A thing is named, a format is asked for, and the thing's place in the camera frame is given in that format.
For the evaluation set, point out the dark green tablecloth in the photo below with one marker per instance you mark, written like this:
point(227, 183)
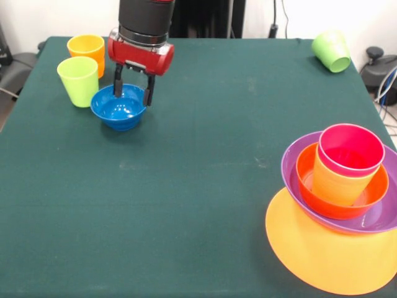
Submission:
point(155, 217)

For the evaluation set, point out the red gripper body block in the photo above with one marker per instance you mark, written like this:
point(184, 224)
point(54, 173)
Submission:
point(139, 57)

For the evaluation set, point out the light green cup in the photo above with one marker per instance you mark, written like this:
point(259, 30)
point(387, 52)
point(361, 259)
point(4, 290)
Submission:
point(79, 87)

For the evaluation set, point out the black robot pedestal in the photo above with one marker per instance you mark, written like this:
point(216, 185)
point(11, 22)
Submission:
point(211, 18)

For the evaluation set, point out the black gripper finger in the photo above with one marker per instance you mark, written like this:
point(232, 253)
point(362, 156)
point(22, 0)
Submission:
point(118, 82)
point(149, 91)

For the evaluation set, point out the black office chair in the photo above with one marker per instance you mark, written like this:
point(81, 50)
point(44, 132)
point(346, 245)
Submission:
point(378, 71)
point(18, 65)

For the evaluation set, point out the blue bowl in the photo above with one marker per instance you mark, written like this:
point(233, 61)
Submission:
point(119, 119)

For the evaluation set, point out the orange cup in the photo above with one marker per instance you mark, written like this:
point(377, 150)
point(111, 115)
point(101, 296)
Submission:
point(101, 69)
point(90, 49)

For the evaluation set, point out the purple bowl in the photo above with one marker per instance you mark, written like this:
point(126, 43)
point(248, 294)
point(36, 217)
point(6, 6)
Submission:
point(290, 174)

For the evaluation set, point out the yellow cup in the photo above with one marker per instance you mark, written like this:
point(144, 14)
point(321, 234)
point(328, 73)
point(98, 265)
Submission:
point(335, 189)

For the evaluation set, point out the red cup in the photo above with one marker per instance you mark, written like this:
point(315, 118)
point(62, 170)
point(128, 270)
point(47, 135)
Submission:
point(350, 136)

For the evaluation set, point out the large orange bowl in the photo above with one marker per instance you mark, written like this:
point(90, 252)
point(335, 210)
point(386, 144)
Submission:
point(310, 254)

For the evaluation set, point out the small orange-red bowl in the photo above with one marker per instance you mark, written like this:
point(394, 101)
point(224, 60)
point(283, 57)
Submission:
point(310, 198)

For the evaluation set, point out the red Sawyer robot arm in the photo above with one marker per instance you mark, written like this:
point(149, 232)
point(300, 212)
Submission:
point(145, 15)

